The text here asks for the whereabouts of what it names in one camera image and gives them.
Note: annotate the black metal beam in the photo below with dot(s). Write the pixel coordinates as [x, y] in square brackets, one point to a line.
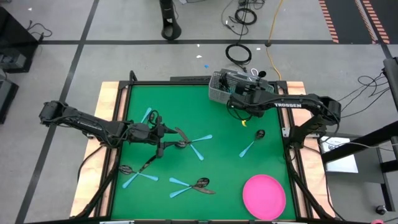
[357, 145]

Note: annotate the black equipment post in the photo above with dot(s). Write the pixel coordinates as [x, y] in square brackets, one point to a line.
[392, 81]

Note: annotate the black case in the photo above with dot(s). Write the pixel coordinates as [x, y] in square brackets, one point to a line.
[6, 99]

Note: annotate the grey equipment box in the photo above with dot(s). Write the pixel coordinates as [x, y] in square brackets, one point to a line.
[12, 60]

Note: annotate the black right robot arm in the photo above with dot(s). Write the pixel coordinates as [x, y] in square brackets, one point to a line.
[311, 101]

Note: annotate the black aluminium table frame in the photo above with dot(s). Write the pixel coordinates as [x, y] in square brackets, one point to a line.
[155, 83]

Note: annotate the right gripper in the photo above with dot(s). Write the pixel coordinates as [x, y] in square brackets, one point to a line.
[247, 88]

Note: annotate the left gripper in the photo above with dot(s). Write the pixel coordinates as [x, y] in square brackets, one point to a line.
[154, 135]

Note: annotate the black cabinet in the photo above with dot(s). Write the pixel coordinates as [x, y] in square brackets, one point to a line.
[15, 34]

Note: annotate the pink object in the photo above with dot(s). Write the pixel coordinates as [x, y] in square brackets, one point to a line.
[377, 222]

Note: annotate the pink round plate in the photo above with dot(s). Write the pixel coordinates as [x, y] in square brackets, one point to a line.
[264, 197]

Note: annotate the black pedestal stand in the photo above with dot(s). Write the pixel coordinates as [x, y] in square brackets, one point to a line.
[170, 31]

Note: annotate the black caster wheel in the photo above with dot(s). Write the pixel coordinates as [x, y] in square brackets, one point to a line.
[381, 210]

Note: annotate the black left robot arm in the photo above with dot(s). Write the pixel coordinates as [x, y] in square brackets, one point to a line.
[87, 123]

